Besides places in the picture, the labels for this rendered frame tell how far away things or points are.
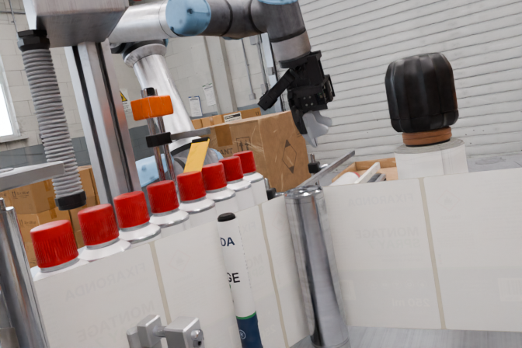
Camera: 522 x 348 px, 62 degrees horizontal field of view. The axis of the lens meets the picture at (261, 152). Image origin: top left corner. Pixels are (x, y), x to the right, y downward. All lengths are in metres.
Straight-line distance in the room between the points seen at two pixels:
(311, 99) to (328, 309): 0.56
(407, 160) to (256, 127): 0.68
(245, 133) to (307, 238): 0.82
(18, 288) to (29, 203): 3.73
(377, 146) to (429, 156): 4.67
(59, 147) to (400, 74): 0.41
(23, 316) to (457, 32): 4.78
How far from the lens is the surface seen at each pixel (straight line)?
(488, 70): 4.86
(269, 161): 1.21
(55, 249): 0.42
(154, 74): 1.16
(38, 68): 0.56
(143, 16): 0.95
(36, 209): 3.94
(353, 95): 5.25
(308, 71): 0.90
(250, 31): 0.93
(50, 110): 0.56
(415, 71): 0.56
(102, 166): 0.68
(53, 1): 0.53
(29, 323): 0.27
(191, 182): 0.56
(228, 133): 1.24
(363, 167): 1.74
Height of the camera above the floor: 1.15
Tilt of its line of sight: 6 degrees down
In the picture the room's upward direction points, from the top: 11 degrees counter-clockwise
